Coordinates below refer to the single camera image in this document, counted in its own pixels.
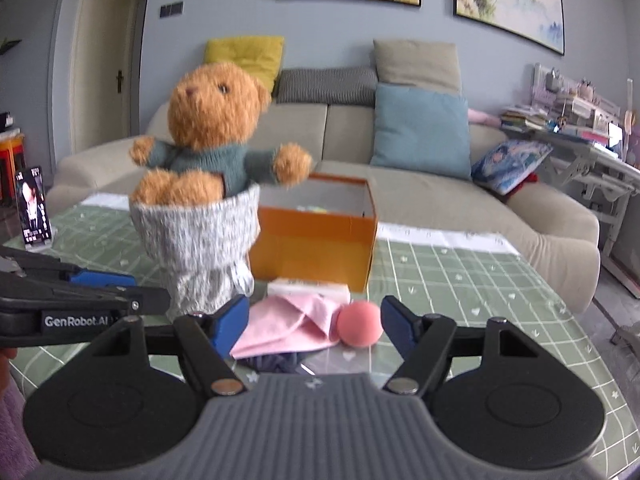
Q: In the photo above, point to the white study desk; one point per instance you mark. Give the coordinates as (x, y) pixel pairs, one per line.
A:
(590, 170)

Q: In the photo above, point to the pink foam ball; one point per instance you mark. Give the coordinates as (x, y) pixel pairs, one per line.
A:
(360, 325)

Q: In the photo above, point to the grey knitted wrap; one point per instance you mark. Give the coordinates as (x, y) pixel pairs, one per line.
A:
(195, 240)

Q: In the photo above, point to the white printed soft packet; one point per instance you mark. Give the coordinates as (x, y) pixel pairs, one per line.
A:
(310, 291)

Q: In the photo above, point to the red stool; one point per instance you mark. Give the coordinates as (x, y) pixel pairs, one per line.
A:
(10, 165)

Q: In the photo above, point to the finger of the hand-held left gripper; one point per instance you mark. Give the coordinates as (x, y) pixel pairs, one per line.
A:
(102, 279)
(140, 299)

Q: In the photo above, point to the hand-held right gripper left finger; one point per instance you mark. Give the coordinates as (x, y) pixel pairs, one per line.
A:
(230, 322)

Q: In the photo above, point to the grey phone stand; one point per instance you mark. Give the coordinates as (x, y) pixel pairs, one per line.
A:
(42, 246)

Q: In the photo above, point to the yellow pillow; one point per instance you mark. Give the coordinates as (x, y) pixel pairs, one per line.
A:
(245, 57)

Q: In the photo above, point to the black smartphone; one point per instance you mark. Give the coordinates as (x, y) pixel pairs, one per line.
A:
(34, 205)

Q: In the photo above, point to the black light switch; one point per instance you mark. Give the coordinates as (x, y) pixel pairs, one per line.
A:
(171, 9)

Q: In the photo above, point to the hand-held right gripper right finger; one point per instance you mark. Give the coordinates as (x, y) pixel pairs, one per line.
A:
(398, 325)

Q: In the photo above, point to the stack of books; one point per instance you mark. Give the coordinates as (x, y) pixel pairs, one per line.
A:
(522, 119)

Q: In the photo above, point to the grey striped pillow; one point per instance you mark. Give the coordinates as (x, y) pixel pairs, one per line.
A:
(325, 85)

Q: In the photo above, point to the pink cloth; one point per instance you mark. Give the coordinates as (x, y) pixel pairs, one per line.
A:
(280, 325)

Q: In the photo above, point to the illustrated book on sofa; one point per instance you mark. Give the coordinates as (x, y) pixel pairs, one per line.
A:
(510, 162)

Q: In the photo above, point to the grey chair base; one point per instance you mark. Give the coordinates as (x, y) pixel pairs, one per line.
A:
(627, 342)

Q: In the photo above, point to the orange cardboard box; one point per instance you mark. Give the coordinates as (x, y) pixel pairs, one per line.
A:
(310, 245)

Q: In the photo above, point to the light blue pillow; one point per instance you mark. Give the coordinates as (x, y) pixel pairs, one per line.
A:
(420, 135)

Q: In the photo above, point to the beige sofa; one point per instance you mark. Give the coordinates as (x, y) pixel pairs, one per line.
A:
(425, 200)

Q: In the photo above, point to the pink plush item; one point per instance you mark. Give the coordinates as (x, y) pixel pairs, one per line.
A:
(484, 116)

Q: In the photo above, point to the brown teddy bear green sweater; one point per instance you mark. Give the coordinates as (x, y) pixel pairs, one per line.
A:
(210, 110)

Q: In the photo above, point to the beige pillow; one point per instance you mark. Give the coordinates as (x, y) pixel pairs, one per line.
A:
(417, 62)

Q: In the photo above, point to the cream door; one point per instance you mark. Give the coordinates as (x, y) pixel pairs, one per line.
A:
(102, 60)

